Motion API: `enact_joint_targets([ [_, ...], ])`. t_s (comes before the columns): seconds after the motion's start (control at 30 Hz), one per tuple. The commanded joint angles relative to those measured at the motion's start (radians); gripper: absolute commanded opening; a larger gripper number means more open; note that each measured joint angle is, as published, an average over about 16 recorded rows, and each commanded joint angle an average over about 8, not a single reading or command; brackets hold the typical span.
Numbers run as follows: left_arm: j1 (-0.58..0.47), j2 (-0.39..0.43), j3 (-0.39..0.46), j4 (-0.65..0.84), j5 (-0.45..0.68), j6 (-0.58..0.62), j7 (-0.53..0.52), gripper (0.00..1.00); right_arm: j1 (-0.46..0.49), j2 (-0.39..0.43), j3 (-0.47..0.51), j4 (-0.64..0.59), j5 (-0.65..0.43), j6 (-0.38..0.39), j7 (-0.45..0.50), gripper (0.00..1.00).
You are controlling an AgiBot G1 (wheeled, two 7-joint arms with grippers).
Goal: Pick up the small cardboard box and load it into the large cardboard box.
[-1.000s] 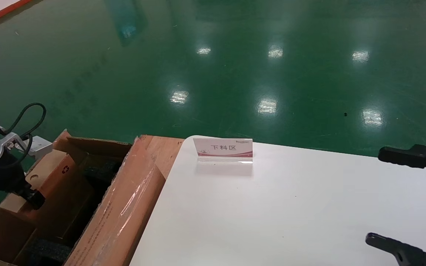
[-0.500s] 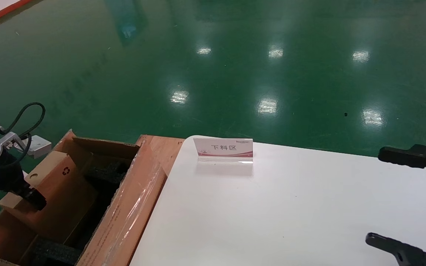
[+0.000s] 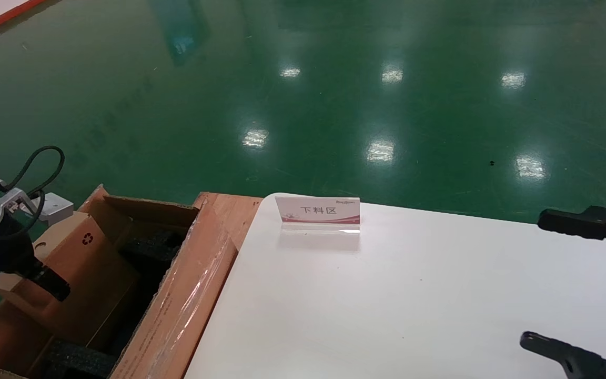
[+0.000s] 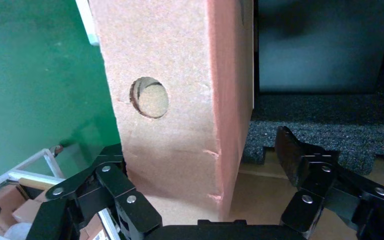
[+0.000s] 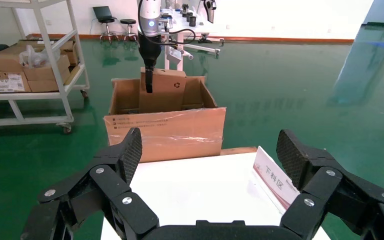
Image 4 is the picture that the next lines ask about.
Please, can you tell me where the black foam box liner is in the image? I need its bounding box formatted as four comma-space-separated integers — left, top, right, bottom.
241, 92, 384, 176

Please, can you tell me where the small cardboard box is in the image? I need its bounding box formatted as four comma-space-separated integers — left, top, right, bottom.
89, 0, 256, 223

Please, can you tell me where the brown carton in rack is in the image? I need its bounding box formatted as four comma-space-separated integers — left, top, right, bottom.
0, 184, 27, 233

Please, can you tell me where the white metal rack frame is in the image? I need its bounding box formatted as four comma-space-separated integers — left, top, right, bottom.
0, 148, 118, 240

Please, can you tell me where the white plastic pipe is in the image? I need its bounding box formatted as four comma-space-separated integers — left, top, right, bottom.
75, 0, 100, 47

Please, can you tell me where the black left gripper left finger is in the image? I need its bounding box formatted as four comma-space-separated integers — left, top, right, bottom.
26, 144, 163, 240

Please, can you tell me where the large open cardboard box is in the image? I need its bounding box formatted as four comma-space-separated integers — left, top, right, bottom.
145, 0, 384, 240

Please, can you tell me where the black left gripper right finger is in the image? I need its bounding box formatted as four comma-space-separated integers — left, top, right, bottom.
274, 125, 384, 240

